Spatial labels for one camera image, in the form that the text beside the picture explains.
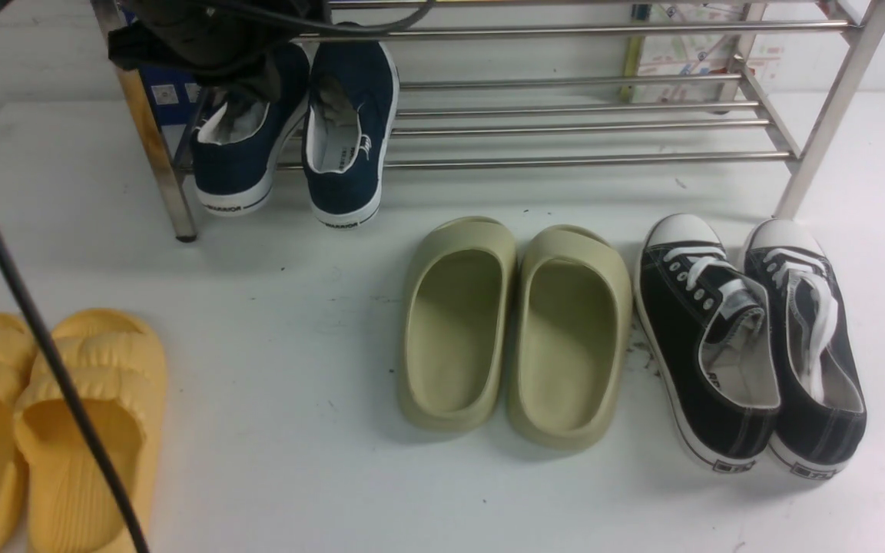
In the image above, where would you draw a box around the navy canvas sneaker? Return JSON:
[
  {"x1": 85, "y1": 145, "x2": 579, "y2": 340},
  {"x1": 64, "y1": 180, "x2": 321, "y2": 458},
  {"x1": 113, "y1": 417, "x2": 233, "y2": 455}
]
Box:
[
  {"x1": 301, "y1": 41, "x2": 400, "y2": 230},
  {"x1": 190, "y1": 43, "x2": 310, "y2": 217}
]

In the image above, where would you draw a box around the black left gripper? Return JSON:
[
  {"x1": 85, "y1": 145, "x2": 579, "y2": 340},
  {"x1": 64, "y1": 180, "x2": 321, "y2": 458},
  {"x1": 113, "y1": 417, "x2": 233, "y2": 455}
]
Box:
[{"x1": 108, "y1": 1, "x2": 304, "y2": 101}]

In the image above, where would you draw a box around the stainless steel shoe rack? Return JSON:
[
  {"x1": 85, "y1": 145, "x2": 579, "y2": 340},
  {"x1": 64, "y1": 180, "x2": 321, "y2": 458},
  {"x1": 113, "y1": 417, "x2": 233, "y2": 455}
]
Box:
[{"x1": 92, "y1": 1, "x2": 885, "y2": 242}]

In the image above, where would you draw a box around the black canvas sneaker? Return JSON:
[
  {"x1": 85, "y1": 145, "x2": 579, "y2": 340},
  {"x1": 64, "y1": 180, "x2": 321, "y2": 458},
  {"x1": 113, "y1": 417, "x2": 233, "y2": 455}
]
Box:
[
  {"x1": 635, "y1": 214, "x2": 782, "y2": 475},
  {"x1": 740, "y1": 218, "x2": 868, "y2": 481}
]

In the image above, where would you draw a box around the right yellow foam slipper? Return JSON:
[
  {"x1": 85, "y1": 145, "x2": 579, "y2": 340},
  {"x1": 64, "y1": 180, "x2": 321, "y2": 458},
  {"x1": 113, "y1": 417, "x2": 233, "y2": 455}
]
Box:
[{"x1": 14, "y1": 308, "x2": 168, "y2": 552}]

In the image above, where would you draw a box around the blue box behind rack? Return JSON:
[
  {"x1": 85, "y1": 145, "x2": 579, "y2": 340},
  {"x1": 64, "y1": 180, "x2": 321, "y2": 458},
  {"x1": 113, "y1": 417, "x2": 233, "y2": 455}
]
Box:
[{"x1": 138, "y1": 65, "x2": 201, "y2": 108}]

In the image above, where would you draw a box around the left black canvas sneaker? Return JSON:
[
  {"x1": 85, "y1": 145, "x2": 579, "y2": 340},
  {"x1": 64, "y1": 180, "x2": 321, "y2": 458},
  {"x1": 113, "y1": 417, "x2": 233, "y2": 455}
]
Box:
[{"x1": 635, "y1": 214, "x2": 782, "y2": 475}]

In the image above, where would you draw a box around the right black canvas sneaker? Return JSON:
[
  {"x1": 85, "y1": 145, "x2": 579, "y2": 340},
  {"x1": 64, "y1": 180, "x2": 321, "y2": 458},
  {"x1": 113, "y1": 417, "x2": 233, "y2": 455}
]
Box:
[{"x1": 740, "y1": 218, "x2": 868, "y2": 481}]

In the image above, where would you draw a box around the left beige foam slipper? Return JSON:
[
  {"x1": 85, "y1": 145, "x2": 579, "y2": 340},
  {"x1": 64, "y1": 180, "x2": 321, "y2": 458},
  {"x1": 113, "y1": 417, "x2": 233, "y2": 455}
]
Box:
[{"x1": 398, "y1": 216, "x2": 519, "y2": 432}]

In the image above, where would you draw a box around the beige foam slipper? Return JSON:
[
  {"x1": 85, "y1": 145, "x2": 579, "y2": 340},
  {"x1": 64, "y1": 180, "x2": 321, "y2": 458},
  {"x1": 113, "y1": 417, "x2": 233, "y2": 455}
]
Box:
[
  {"x1": 507, "y1": 224, "x2": 633, "y2": 451},
  {"x1": 398, "y1": 216, "x2": 519, "y2": 432}
]

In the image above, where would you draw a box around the printed poster on wall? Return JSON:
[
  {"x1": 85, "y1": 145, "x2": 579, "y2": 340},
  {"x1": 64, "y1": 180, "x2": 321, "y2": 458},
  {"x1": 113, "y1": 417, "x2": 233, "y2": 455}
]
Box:
[{"x1": 619, "y1": 3, "x2": 784, "y2": 104}]

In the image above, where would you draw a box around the right beige foam slipper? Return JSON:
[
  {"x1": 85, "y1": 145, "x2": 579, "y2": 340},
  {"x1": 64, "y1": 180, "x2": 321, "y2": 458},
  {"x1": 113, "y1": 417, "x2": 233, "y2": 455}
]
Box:
[{"x1": 507, "y1": 224, "x2": 633, "y2": 451}]

